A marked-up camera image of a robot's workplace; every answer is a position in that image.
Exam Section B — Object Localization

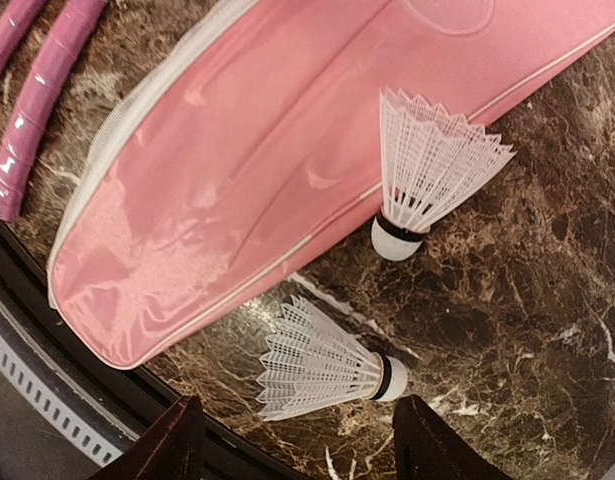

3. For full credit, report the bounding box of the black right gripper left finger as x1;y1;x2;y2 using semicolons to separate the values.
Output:
97;396;206;480

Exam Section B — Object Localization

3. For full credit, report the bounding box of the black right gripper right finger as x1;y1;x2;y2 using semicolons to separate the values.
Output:
392;394;509;480

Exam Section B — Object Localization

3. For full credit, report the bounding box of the white plastic shuttlecock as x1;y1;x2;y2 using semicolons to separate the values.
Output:
256;296;408;421
371;88;515;261

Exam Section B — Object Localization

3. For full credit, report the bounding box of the red badminton racket right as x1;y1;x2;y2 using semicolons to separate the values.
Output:
0;1;107;222

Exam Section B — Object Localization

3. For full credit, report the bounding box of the red badminton racket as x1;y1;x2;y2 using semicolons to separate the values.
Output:
0;0;47;76
0;1;107;222

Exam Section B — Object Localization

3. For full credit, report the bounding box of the red badminton racket left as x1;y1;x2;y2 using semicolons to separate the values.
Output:
0;0;47;76

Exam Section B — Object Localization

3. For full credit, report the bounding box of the pink racket bag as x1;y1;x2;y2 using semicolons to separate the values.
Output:
47;1;615;369

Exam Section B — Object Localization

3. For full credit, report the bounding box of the black table front rail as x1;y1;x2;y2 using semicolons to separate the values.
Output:
0;219;288;480

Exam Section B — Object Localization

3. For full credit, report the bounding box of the white cable duct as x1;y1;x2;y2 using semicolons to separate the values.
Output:
0;334;122;467

